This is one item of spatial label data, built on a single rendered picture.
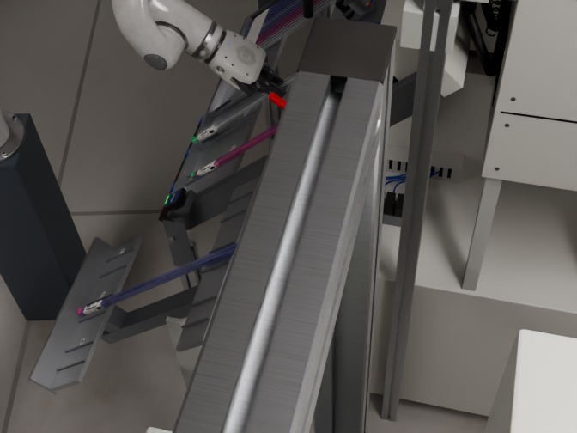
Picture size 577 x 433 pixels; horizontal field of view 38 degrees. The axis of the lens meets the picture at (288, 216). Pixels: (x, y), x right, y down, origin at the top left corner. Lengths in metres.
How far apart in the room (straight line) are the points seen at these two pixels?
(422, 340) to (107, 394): 0.94
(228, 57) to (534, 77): 0.63
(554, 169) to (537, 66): 0.23
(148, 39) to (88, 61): 1.78
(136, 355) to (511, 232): 1.16
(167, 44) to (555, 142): 0.73
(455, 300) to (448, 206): 0.24
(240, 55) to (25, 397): 1.27
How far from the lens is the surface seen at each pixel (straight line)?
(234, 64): 1.71
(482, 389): 2.22
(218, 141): 1.93
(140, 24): 1.62
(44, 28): 3.62
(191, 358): 1.70
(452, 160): 2.02
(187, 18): 1.70
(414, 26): 1.28
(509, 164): 1.52
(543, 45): 1.33
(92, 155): 3.04
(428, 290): 1.86
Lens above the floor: 2.16
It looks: 52 degrees down
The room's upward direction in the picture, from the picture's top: 4 degrees counter-clockwise
